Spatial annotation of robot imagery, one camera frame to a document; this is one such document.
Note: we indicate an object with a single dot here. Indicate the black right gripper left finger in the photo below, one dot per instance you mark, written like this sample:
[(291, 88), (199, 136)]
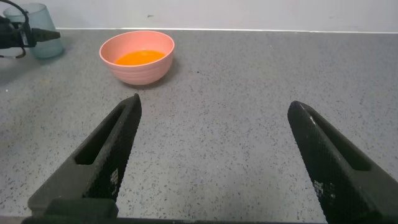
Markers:
[(96, 161)]

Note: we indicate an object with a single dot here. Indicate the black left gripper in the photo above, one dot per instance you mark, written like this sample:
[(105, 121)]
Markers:
[(11, 35)]

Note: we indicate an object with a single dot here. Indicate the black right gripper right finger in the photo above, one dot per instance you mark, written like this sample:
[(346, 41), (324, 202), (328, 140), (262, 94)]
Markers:
[(339, 168)]

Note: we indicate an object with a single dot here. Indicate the ribbed clear blue-tinted cup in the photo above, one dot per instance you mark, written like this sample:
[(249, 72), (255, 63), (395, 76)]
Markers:
[(46, 21)]

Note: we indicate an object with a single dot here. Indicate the pink bowl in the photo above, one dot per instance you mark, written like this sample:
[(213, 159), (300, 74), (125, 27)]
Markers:
[(140, 59)]

